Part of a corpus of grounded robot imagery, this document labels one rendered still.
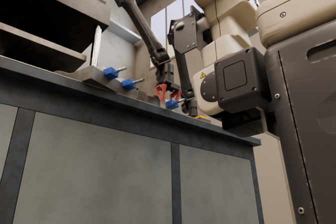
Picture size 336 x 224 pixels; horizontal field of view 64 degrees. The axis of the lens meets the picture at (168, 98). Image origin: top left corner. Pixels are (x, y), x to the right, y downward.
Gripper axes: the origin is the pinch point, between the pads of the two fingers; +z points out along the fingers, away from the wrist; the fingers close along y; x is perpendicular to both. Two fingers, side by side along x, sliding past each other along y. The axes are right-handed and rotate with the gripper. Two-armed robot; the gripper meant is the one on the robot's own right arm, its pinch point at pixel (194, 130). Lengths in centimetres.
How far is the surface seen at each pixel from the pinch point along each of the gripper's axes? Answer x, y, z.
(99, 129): 19, 74, 18
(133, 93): 22, 61, 0
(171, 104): 27, 44, 3
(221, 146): 20.2, 1.0, 14.0
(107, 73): 28, 77, -1
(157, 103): 17.6, 44.0, -1.2
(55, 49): -68, 69, -64
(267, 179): -59, -190, 11
